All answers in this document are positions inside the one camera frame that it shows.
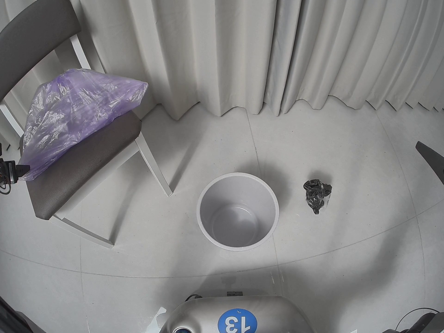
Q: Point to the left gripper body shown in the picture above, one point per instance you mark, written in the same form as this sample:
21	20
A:
5	172

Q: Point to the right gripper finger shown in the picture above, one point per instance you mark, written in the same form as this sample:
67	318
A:
435	167

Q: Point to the grey and white chair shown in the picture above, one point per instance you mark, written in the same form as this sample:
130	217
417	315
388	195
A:
86	158

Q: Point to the purple plastic bag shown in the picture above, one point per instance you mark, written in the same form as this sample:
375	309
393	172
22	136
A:
69	109

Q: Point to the black plastic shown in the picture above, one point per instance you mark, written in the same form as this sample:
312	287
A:
316	194

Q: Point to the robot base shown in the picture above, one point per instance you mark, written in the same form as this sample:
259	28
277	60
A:
208	316

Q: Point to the white curtain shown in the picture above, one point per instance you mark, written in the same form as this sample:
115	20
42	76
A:
347	36
173	40

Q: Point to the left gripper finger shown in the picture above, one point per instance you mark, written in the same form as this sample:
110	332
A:
22	170

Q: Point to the white trash bin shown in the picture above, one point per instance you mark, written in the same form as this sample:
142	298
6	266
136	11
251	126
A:
239	205

